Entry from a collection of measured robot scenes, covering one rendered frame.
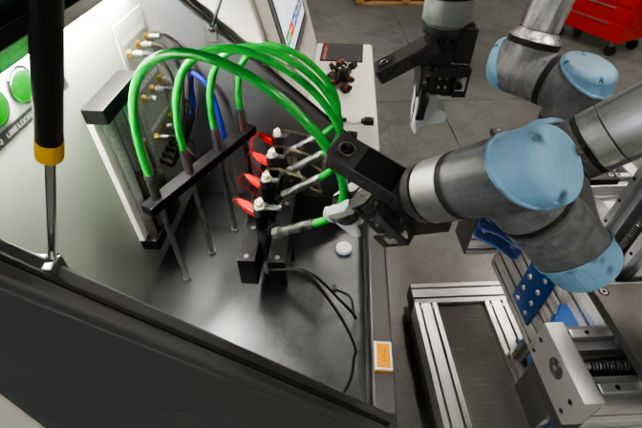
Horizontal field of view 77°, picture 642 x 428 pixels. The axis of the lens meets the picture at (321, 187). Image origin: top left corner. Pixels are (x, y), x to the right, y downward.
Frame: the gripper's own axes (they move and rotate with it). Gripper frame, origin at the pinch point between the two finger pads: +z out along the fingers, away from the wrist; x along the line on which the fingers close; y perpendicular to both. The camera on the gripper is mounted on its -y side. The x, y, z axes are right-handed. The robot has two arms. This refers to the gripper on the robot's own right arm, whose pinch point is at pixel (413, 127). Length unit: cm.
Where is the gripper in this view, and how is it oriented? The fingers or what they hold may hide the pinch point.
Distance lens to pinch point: 81.1
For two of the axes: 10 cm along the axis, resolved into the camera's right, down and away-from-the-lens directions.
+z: 0.0, 7.4, 6.7
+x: 0.6, -6.7, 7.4
